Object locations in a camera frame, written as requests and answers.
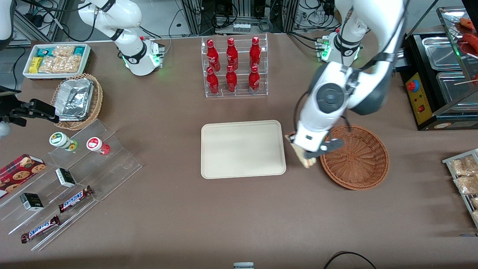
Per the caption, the grey wire rack tray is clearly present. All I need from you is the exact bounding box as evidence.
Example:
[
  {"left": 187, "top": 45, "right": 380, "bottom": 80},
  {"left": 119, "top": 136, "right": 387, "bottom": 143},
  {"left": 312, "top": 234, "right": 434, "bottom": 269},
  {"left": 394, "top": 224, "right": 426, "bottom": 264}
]
[{"left": 442, "top": 148, "right": 478, "bottom": 229}]

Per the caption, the small black box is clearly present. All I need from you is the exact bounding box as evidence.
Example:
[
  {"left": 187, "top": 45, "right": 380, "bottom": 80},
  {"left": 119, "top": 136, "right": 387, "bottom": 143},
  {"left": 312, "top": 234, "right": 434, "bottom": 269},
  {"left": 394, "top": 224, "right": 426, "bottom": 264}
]
[
  {"left": 19, "top": 192, "right": 44, "bottom": 212},
  {"left": 55, "top": 167, "right": 77, "bottom": 188}
]

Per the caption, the clear acrylic stepped display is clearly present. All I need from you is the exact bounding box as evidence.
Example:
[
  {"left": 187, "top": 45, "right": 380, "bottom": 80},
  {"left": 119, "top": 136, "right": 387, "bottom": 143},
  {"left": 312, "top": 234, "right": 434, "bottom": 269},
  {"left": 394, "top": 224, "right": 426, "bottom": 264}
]
[{"left": 0, "top": 118, "right": 143, "bottom": 252}]

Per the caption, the brown round wicker basket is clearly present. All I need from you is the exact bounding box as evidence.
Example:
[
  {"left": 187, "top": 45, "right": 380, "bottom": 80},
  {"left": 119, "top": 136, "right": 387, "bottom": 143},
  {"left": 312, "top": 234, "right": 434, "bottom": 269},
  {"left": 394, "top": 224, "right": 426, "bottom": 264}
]
[{"left": 320, "top": 124, "right": 390, "bottom": 191}]

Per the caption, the red cola bottle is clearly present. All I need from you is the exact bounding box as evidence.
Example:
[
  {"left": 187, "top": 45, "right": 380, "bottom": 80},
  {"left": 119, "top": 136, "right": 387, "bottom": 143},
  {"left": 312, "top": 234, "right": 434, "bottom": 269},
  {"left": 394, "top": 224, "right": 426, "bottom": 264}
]
[
  {"left": 225, "top": 65, "right": 238, "bottom": 93},
  {"left": 206, "top": 67, "right": 220, "bottom": 95},
  {"left": 249, "top": 36, "right": 262, "bottom": 69},
  {"left": 226, "top": 37, "right": 239, "bottom": 71},
  {"left": 207, "top": 39, "right": 220, "bottom": 71},
  {"left": 248, "top": 65, "right": 261, "bottom": 93}
]

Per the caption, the red lid snack cup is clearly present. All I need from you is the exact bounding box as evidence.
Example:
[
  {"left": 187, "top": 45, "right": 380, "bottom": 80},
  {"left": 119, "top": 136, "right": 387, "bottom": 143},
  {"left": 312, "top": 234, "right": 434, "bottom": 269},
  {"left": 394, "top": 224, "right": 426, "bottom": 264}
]
[{"left": 86, "top": 137, "right": 111, "bottom": 156}]

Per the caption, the glass food display case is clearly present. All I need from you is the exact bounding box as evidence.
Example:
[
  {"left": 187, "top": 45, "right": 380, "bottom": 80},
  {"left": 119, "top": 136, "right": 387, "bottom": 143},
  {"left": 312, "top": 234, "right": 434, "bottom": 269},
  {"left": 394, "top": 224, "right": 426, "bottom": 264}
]
[{"left": 436, "top": 5, "right": 478, "bottom": 112}]

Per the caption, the beige rectangular tray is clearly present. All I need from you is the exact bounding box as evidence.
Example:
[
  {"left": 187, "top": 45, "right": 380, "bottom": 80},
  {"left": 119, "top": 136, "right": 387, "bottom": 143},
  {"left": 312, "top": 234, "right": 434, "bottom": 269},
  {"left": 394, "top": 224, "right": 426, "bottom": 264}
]
[{"left": 201, "top": 120, "right": 287, "bottom": 180}]

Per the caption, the green lid snack cup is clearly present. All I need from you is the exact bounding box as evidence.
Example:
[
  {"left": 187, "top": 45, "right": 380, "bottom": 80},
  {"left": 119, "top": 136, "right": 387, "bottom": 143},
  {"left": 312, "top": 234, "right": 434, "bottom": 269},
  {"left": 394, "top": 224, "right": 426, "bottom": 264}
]
[{"left": 49, "top": 132, "right": 78, "bottom": 152}]

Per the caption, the red cookie box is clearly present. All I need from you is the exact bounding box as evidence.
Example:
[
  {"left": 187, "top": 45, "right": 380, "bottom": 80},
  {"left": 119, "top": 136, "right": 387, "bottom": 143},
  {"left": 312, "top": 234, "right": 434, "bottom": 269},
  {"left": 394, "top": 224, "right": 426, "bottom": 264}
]
[{"left": 0, "top": 154, "right": 47, "bottom": 199}]

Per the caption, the steel food pan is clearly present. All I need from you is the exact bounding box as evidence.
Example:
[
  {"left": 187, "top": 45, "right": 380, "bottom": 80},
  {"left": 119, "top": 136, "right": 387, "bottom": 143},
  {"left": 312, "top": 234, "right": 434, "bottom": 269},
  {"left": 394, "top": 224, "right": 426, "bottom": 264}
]
[
  {"left": 436, "top": 71, "right": 478, "bottom": 106},
  {"left": 421, "top": 36, "right": 464, "bottom": 71}
]

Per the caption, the silver foil tray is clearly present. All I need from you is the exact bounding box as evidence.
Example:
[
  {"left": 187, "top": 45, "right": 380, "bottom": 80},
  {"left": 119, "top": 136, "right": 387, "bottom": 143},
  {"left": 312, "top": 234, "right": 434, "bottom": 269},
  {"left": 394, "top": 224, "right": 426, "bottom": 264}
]
[{"left": 54, "top": 78, "right": 95, "bottom": 122}]

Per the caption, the clear acrylic bottle rack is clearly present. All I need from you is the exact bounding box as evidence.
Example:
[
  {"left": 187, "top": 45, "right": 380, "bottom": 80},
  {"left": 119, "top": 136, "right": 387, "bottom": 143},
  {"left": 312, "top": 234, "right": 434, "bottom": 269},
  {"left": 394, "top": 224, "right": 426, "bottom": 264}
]
[{"left": 201, "top": 33, "right": 269, "bottom": 98}]

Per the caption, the small clear cracker bag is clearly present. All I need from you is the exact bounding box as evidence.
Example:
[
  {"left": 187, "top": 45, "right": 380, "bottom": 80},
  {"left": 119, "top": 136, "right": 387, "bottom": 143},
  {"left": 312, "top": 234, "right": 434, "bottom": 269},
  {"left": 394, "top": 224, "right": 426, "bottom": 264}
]
[{"left": 52, "top": 45, "right": 75, "bottom": 58}]

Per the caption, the triangular sandwich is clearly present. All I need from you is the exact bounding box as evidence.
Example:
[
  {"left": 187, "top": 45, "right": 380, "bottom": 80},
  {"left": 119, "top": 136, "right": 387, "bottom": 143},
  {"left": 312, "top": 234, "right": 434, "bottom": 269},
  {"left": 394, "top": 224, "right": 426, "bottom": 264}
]
[{"left": 285, "top": 133, "right": 318, "bottom": 169}]

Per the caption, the snickers chocolate bar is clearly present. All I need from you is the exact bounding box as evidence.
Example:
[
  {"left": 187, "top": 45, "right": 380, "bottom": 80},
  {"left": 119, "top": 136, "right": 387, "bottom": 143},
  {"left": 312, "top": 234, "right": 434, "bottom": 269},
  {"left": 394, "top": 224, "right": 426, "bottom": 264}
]
[
  {"left": 58, "top": 185, "right": 94, "bottom": 214},
  {"left": 20, "top": 215, "right": 61, "bottom": 244}
]

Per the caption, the large clear cracker bag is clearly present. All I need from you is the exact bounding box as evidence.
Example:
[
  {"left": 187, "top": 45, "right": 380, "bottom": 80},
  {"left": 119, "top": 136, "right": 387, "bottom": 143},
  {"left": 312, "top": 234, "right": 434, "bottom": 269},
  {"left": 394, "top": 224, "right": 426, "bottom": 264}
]
[{"left": 38, "top": 55, "right": 82, "bottom": 74}]

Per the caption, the black food warmer appliance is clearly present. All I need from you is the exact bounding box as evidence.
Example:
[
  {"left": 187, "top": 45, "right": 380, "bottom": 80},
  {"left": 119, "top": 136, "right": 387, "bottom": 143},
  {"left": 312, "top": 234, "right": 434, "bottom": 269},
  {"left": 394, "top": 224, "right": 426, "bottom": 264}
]
[{"left": 400, "top": 33, "right": 478, "bottom": 132}]

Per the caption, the black looped cable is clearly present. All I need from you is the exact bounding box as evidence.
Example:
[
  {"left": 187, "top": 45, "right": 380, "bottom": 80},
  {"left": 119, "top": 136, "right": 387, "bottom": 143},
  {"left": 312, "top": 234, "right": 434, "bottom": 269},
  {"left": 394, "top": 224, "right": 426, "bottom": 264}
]
[{"left": 323, "top": 251, "right": 378, "bottom": 269}]

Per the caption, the light wicker basket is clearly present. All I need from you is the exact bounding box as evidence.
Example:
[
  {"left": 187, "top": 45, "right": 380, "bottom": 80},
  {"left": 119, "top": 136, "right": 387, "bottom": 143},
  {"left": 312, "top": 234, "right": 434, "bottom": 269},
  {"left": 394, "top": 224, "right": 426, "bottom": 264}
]
[{"left": 50, "top": 73, "right": 104, "bottom": 131}]

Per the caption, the yellow snack packet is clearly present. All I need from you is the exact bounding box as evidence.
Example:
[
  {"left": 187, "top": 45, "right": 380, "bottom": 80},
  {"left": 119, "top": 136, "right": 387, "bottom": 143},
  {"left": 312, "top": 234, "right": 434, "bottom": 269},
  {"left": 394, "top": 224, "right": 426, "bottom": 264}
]
[{"left": 29, "top": 56, "right": 44, "bottom": 74}]

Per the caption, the white rectangular snack bin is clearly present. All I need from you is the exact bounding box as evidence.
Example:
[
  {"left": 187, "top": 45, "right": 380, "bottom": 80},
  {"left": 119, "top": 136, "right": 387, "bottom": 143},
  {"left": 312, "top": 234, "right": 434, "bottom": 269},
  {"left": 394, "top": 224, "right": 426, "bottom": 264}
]
[{"left": 22, "top": 43, "right": 91, "bottom": 80}]

